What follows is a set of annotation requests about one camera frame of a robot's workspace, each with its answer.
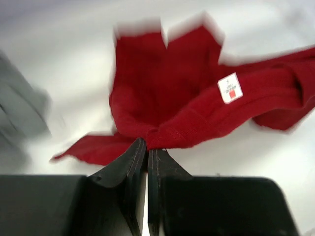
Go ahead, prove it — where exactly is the red t shirt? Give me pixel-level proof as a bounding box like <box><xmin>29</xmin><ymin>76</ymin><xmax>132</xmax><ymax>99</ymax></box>
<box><xmin>54</xmin><ymin>24</ymin><xmax>315</xmax><ymax>165</ymax></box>

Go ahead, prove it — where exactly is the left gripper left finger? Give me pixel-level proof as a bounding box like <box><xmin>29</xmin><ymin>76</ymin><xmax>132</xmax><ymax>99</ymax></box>
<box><xmin>87</xmin><ymin>138</ymin><xmax>147</xmax><ymax>236</ymax></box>

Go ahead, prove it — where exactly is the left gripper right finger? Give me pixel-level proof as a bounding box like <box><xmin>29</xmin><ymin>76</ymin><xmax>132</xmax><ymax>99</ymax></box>
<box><xmin>147</xmin><ymin>147</ymin><xmax>195</xmax><ymax>236</ymax></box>

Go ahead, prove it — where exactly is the grey t shirt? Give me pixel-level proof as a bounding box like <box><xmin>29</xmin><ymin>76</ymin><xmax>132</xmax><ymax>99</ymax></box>
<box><xmin>0</xmin><ymin>53</ymin><xmax>50</xmax><ymax>158</ymax></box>

